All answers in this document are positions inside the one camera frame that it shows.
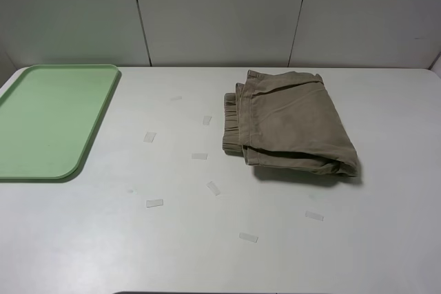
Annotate green plastic tray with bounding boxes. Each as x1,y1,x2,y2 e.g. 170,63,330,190
1,65,119,181

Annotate khaki shorts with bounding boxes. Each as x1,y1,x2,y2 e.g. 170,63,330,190
222,70,360,177

